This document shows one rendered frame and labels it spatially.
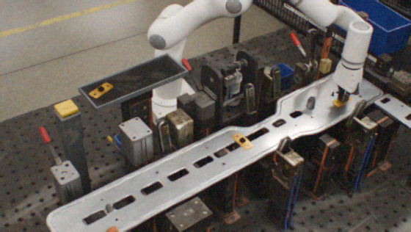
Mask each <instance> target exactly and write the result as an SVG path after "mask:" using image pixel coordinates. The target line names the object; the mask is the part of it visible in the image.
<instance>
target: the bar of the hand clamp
mask: <svg viewBox="0 0 411 232"><path fill-rule="evenodd" d="M306 33H307V41H306V55H305V63H306V64H308V66H309V71H308V72H310V68H312V69H315V58H316V40H319V39H320V38H321V34H320V33H317V29H309V30H307V31H306ZM310 62H311V63H312V64H313V67H310Z"/></svg>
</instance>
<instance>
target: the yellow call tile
mask: <svg viewBox="0 0 411 232"><path fill-rule="evenodd" d="M54 108H55V109H56V110H57V111H58V113H59V114H60V115H61V117H66V116H68V115H71V114H72V113H74V112H78V111H79V110H78V108H77V106H76V105H75V104H74V103H73V102H72V101H71V100H69V101H64V102H62V103H60V104H57V105H56V106H54Z"/></svg>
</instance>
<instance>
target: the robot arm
mask: <svg viewBox="0 0 411 232"><path fill-rule="evenodd" d="M252 1H253V0H194V1H193V2H192V3H190V4H188V5H186V6H185V7H182V6H181V5H176V4H174V5H170V6H168V7H166V8H165V9H164V11H162V12H161V14H160V15H159V16H158V18H157V19H156V20H155V21H154V22H153V24H152V25H151V27H150V28H149V30H148V42H149V43H150V44H151V45H152V47H153V48H155V54H154V58H156V57H158V56H161V55H162V54H169V55H171V56H172V57H173V58H174V59H176V60H177V61H178V62H179V63H180V64H181V65H182V62H181V60H182V53H183V49H184V46H185V43H186V38H187V37H188V36H189V35H190V34H191V33H192V32H194V31H195V30H197V29H198V28H199V27H201V26H203V25H205V24H207V23H208V22H210V21H214V20H216V19H218V18H221V17H227V18H235V17H236V16H240V15H242V13H244V12H245V11H247V9H248V8H249V7H250V6H251V4H252ZM289 1H290V2H291V3H292V4H293V5H294V6H295V7H296V8H298V9H299V10H301V12H302V13H304V14H306V16H307V17H309V19H311V20H312V21H313V22H314V23H316V24H318V25H319V26H322V27H326V26H329V25H331V24H332V23H333V24H335V25H337V26H339V27H340V28H342V29H343V30H344V31H345V32H347V36H346V41H345V44H344V47H343V53H342V54H341V56H342V57H341V60H340V62H339V63H338V66H337V68H336V69H335V72H334V79H333V80H334V82H335V83H336V84H337V85H338V90H339V92H338V98H337V99H338V100H340V98H341V97H343V100H342V103H344V102H346V101H348V100H349V95H359V88H360V85H361V81H362V77H363V63H364V61H365V57H366V54H367V53H366V52H367V50H368V45H369V43H370V40H371V39H370V38H371V34H372V32H373V28H372V26H371V25H370V24H369V23H365V21H364V20H363V19H362V18H360V16H359V15H358V14H356V13H355V12H353V11H352V10H351V9H349V8H348V7H345V6H337V5H333V4H331V3H330V1H329V0H289ZM345 90H346V92H345ZM344 92H345V94H344ZM186 93H188V94H189V88H188V86H187V85H186V82H183V81H182V78H179V79H177V80H175V81H173V82H169V83H168V84H165V85H162V86H161V87H158V88H155V89H153V97H152V98H151V101H152V102H154V103H155V104H157V105H160V106H168V107H171V106H176V98H177V97H178V96H180V95H183V94H186Z"/></svg>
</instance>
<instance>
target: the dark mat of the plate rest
mask: <svg viewBox="0 0 411 232"><path fill-rule="evenodd" d="M183 72H185V70H184V69H183V68H182V67H181V66H180V65H178V64H177V63H176V62H175V61H174V60H173V59H171V58H170V57H169V56H168V55H167V56H164V57H162V58H159V59H155V60H152V61H151V62H147V63H146V64H144V65H140V66H136V67H135V68H132V69H130V70H127V71H125V72H121V73H119V74H116V75H114V76H111V77H109V78H105V79H103V80H100V81H98V82H96V83H94V84H89V85H87V86H85V87H82V88H81V89H82V91H83V92H84V93H85V94H86V95H87V97H88V98H89V99H90V100H92V102H93V103H94V104H95V105H96V106H102V105H104V104H107V103H109V102H110V101H113V100H117V99H118V98H121V97H123V96H124V95H127V94H131V93H134V92H136V91H137V90H140V89H142V88H146V87H149V86H150V85H152V84H155V83H157V82H160V81H163V80H165V79H168V78H169V77H172V76H176V75H178V74H180V73H183ZM104 83H109V84H111V85H112V86H113V89H110V90H109V91H108V92H107V93H105V94H103V95H102V96H100V97H99V98H93V97H92V96H91V95H89V94H90V93H91V92H92V91H93V90H95V89H98V87H100V86H101V85H103V84H104Z"/></svg>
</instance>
